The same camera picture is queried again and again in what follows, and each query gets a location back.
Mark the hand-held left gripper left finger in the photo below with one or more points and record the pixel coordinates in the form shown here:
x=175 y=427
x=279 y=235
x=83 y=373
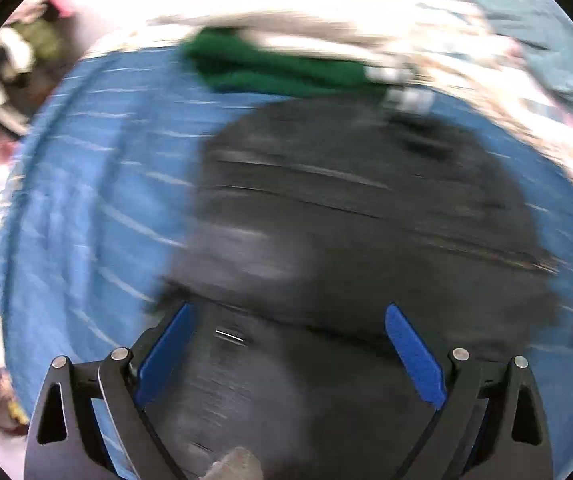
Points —
x=164 y=355

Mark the pile of mixed clothes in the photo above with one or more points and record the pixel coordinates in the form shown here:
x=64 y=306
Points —
x=11 y=65

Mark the dark grey garment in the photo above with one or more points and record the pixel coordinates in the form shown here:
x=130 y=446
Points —
x=356 y=270

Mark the blue striped blanket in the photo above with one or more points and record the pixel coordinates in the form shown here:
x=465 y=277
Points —
x=91 y=200

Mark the light blue cloth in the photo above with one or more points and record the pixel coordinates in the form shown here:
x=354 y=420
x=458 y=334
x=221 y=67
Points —
x=541 y=25

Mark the green garment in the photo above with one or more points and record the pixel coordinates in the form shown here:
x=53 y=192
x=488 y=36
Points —
x=276 y=67

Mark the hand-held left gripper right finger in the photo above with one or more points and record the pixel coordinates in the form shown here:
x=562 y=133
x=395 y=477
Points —
x=416 y=355

